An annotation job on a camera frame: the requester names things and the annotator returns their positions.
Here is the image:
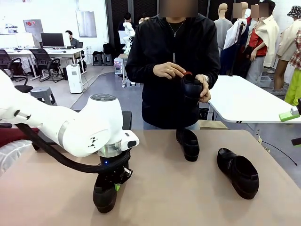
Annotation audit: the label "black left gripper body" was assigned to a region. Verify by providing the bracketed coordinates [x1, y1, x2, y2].
[95, 152, 131, 187]

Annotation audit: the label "black leather shoe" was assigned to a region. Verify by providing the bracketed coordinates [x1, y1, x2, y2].
[216, 147, 260, 200]
[181, 74, 205, 105]
[92, 174, 118, 214]
[175, 128, 200, 162]

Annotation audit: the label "person's left forearm black sleeve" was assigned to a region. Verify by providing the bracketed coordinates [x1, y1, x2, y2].
[206, 62, 222, 90]

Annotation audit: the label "person's right forearm black sleeve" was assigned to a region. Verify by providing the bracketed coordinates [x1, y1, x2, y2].
[126, 62, 156, 83]

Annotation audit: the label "person's left hand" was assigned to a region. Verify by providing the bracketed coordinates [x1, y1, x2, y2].
[194, 74, 212, 104]

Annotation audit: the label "person's right hand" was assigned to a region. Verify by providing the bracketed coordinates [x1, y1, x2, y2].
[152, 61, 187, 80]

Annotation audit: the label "neon yellow trousers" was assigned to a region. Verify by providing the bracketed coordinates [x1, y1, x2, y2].
[284, 68, 301, 107]

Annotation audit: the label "plastic floor basket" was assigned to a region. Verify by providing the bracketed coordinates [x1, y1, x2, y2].
[258, 74, 274, 88]

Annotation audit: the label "white folding table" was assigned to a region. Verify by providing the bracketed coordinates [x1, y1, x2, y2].
[208, 75, 301, 124]

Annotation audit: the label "brown cardboard box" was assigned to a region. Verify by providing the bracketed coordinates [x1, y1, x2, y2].
[199, 120, 229, 130]

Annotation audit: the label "mannequin with red top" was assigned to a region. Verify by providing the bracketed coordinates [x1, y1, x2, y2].
[246, 1, 280, 82]

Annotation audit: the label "mannequin with white navy garment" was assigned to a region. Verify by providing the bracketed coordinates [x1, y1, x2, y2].
[223, 1, 250, 76]

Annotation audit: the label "white plastic wrap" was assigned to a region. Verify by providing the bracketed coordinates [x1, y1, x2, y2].
[0, 138, 34, 178]

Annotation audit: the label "dark red cloth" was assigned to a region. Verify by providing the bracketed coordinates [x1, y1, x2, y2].
[0, 127, 40, 148]

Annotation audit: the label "white air purifier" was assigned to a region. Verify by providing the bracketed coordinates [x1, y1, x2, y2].
[66, 64, 84, 94]

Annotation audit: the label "grey plastic stool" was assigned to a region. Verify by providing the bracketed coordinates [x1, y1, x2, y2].
[30, 86, 58, 106]

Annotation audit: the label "mannequin with grey top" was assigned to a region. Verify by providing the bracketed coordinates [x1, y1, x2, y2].
[213, 3, 234, 58]

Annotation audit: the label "computer tower with lights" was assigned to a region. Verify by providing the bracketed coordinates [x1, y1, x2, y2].
[114, 57, 125, 75]

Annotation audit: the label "small grey stool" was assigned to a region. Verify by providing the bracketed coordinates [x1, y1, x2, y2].
[92, 53, 104, 66]
[103, 53, 114, 66]

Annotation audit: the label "black office chair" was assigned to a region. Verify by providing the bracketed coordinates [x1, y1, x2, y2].
[10, 75, 34, 94]
[0, 48, 24, 76]
[30, 48, 63, 83]

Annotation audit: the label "black backpack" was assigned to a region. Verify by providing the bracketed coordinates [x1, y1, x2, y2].
[103, 42, 115, 56]

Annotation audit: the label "white office desk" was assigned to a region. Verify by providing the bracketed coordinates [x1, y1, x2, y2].
[0, 48, 86, 78]

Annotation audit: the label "seated man at desk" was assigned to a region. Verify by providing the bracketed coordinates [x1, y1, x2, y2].
[64, 30, 84, 50]

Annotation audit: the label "person in black jacket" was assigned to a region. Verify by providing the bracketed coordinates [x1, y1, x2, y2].
[124, 13, 222, 129]

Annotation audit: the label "black computer monitor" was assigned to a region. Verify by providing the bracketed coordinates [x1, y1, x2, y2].
[40, 32, 65, 49]

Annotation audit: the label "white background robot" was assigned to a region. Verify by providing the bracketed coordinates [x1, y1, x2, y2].
[119, 21, 136, 54]

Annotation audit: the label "white monitor backs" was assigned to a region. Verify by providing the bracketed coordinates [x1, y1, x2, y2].
[0, 32, 35, 49]

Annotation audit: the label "poster with red circle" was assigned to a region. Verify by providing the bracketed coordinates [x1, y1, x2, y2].
[23, 19, 44, 40]

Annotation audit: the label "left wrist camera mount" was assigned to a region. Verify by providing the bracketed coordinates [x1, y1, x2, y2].
[121, 166, 134, 183]

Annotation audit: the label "thin black floor cable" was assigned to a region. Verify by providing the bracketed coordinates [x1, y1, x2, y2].
[260, 140, 299, 167]

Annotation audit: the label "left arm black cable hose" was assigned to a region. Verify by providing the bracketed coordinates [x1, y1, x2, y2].
[15, 122, 131, 175]

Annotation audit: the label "silver cross necklace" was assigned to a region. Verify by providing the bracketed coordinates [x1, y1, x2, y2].
[167, 19, 187, 38]

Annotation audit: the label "grey wall panel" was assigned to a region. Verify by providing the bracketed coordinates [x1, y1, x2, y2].
[75, 10, 97, 38]

